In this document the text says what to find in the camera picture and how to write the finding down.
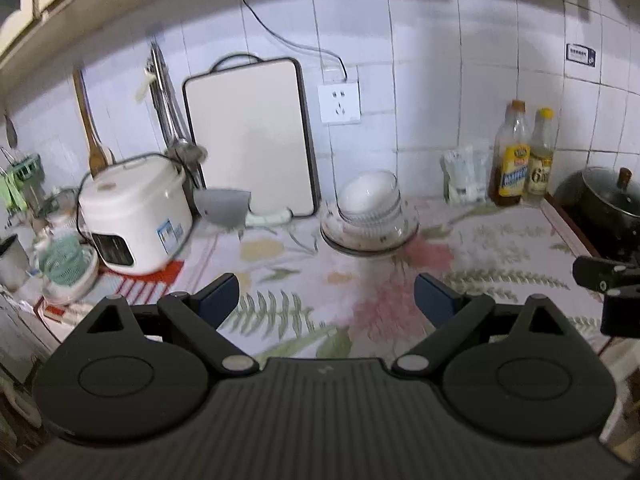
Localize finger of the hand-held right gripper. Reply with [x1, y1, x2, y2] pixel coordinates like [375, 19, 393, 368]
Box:
[572, 255, 640, 293]

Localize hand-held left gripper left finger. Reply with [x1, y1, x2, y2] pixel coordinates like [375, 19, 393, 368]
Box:
[85, 272, 260, 373]

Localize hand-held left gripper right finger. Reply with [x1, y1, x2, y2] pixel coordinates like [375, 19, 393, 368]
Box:
[392, 272, 568, 375]

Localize carrot pattern plate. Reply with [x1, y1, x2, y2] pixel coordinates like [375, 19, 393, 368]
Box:
[320, 202, 420, 250]

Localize white plate sun print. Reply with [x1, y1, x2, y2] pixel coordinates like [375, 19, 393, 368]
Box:
[322, 235, 418, 257]

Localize black gas stove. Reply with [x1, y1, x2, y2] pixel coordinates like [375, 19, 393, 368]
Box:
[542, 192, 640, 266]

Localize red striped mat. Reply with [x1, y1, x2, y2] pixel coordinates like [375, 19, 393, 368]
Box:
[37, 257, 186, 328]

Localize floral tablecloth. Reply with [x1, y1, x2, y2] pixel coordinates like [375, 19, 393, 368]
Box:
[35, 195, 606, 361]

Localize clear bottle yellow cap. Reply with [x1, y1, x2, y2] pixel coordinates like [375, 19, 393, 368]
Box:
[522, 107, 557, 206]

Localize amber bottle yellow label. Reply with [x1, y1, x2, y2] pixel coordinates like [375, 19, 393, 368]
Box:
[489, 100, 531, 207]

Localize white seasoning bag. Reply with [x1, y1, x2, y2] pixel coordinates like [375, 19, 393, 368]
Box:
[442, 146, 491, 206]

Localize white rice cooker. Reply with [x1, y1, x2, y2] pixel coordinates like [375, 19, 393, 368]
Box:
[77, 152, 195, 276]

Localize hanging metal utensils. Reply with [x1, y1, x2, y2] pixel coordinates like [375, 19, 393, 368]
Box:
[165, 105, 208, 163]

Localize green plastic basket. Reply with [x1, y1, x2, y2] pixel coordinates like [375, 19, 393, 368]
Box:
[39, 235, 98, 291]

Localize white cutting board black rim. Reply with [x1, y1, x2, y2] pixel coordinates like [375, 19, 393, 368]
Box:
[181, 54, 321, 218]

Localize wooden spatula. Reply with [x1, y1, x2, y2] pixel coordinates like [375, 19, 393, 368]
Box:
[72, 67, 115, 178]

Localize hanging metal tongs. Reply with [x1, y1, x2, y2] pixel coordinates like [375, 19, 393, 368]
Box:
[147, 42, 188, 143]

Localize green utensil holder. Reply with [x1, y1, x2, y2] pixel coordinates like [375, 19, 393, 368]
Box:
[0, 152, 42, 211]

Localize black wok wooden handle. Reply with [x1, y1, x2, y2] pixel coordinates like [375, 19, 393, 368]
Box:
[555, 166, 640, 256]

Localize cleaver with white handle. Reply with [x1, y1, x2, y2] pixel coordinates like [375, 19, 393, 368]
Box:
[194, 187, 292, 228]

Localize blue white wall sticker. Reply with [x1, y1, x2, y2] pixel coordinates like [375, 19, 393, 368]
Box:
[566, 42, 597, 67]

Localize white wall socket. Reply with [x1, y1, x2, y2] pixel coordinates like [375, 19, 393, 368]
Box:
[318, 80, 362, 125]

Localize cream handled utensil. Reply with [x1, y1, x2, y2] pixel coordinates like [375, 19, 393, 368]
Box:
[135, 67, 156, 101]

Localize black power cable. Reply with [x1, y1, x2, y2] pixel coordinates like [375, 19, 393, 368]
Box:
[239, 0, 576, 85]

